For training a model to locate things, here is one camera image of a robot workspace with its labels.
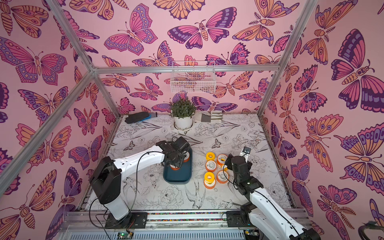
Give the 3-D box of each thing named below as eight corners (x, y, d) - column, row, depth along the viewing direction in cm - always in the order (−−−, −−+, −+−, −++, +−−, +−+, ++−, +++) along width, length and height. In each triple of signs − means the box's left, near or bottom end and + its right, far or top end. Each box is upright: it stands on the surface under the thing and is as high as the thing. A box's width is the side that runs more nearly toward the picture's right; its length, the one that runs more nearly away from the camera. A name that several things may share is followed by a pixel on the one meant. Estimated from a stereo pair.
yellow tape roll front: (202, 179, 88) (202, 176, 86) (208, 172, 91) (208, 169, 88) (209, 185, 86) (210, 183, 83) (215, 178, 88) (216, 176, 86)
